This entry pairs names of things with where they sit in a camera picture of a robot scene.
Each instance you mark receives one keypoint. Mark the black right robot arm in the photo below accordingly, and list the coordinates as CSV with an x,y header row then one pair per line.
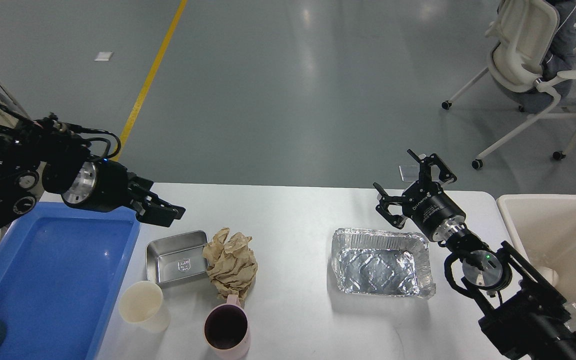
x,y
523,314

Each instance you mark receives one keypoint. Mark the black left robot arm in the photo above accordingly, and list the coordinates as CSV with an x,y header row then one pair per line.
x,y
76,163

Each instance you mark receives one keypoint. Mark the brown paper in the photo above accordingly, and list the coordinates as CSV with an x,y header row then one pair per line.
x,y
232,265

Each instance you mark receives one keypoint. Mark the white office chair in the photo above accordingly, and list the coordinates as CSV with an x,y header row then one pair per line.
x,y
525,30

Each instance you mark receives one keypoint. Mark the aluminium foil container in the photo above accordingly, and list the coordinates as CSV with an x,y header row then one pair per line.
x,y
382,263

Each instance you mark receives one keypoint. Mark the pink mug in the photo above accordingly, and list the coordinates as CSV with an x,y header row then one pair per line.
x,y
227,330

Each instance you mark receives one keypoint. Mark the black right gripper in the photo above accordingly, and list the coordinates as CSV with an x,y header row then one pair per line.
x,y
435,210

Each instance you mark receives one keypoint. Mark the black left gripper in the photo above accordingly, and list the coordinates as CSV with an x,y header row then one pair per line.
x,y
105,186

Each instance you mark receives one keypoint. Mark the seated person in jeans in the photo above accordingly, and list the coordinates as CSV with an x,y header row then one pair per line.
x,y
559,56

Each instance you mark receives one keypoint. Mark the beige plastic bin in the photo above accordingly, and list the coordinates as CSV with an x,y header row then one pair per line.
x,y
542,228

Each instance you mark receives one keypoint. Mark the white paper cup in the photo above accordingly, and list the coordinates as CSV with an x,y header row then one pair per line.
x,y
143,305

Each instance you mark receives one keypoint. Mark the small stainless steel tray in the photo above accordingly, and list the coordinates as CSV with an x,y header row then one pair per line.
x,y
176,259

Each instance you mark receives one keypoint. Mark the blue plastic tray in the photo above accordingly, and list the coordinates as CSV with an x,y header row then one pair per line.
x,y
61,270

